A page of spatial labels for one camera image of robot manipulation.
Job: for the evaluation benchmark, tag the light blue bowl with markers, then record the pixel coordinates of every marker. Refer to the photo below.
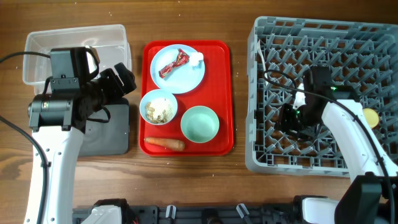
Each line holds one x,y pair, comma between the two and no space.
153,95

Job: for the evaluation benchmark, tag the orange carrot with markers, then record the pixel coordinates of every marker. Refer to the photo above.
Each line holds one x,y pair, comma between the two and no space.
171,144

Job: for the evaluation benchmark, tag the yellow cup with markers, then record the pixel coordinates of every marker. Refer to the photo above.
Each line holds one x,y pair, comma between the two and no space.
371,117

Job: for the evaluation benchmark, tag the mint green bowl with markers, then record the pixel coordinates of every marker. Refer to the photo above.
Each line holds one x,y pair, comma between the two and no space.
200,124

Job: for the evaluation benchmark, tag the clear plastic bin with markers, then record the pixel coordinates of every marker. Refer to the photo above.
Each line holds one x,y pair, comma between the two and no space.
110,42

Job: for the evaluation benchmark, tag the red snack wrapper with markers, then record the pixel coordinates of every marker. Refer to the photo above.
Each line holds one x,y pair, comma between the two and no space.
182,59

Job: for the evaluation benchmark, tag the rice and peanut leftovers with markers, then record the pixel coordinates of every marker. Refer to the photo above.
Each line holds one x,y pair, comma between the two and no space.
159,111

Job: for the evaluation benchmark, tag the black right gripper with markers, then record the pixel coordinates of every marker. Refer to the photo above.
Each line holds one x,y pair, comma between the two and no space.
288,118

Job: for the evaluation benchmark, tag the light blue plate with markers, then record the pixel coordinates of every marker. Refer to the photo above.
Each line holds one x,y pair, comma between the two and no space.
181,79

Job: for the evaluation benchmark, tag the red serving tray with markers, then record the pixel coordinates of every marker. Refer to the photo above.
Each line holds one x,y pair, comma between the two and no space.
214,91

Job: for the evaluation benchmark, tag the crumpled white tissue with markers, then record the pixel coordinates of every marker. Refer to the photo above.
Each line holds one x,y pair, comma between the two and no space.
195,59

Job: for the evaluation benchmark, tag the black tray bin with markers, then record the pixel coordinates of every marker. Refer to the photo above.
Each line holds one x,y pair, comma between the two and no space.
107,139

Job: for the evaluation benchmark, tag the grey dishwasher rack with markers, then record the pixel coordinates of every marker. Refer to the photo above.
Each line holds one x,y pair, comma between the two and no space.
361,55

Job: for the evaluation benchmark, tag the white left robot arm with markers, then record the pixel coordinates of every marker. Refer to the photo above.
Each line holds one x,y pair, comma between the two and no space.
81,116

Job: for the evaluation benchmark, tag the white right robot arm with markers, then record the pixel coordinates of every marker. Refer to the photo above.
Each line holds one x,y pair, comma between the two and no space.
372,195

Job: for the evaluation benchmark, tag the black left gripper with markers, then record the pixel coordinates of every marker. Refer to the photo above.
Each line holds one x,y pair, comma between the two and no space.
113,82

